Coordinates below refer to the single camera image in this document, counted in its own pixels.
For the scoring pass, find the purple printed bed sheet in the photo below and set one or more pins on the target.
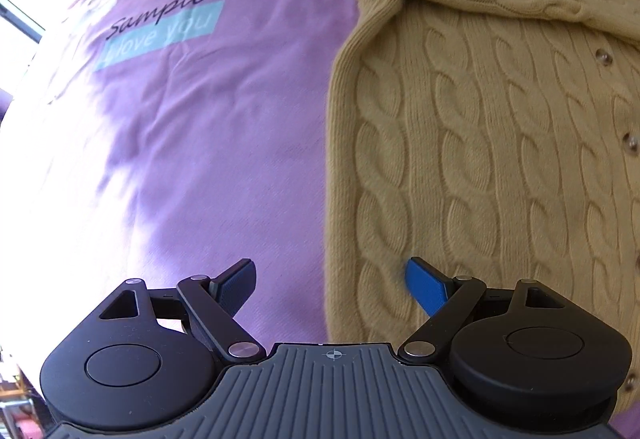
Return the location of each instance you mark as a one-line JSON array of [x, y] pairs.
[[200, 144]]

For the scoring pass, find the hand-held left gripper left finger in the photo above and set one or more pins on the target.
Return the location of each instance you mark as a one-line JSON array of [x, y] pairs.
[[235, 286]]

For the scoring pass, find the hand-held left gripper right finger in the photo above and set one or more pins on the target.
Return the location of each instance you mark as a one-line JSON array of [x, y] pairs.
[[425, 286]]

